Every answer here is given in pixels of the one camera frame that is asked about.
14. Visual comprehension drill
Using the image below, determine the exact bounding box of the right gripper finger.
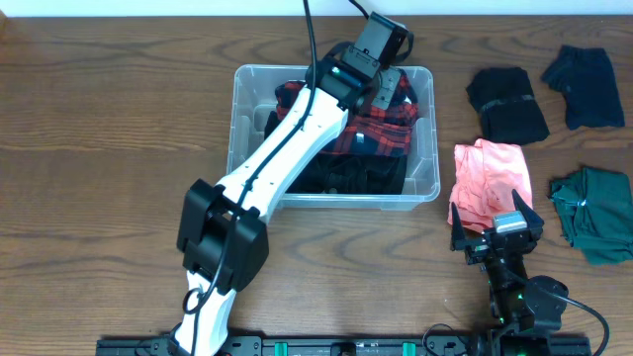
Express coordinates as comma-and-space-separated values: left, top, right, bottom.
450, 215, 467, 251
511, 190, 544, 232

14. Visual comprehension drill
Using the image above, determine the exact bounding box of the red plaid flannel shirt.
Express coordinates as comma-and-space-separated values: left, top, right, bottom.
274, 68, 420, 158

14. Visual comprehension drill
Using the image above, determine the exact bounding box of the black garment with band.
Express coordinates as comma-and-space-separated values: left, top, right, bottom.
466, 67, 550, 145

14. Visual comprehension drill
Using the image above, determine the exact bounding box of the dark navy garment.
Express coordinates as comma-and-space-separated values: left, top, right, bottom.
541, 45, 625, 131

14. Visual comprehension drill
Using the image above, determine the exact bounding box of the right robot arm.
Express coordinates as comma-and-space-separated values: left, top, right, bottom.
450, 191, 568, 355

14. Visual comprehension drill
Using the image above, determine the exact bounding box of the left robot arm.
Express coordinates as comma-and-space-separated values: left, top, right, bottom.
168, 13, 413, 355

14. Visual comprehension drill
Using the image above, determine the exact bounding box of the dark green folded garment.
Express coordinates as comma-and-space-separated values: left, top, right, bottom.
550, 167, 632, 265

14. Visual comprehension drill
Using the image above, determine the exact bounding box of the coral pink folded shirt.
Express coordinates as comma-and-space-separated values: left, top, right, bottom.
449, 138, 533, 232

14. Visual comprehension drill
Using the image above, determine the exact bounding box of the clear plastic storage bin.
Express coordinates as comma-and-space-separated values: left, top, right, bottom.
226, 64, 441, 211

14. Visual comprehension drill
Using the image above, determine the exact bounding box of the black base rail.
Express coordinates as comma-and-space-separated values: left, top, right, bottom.
96, 335, 592, 356

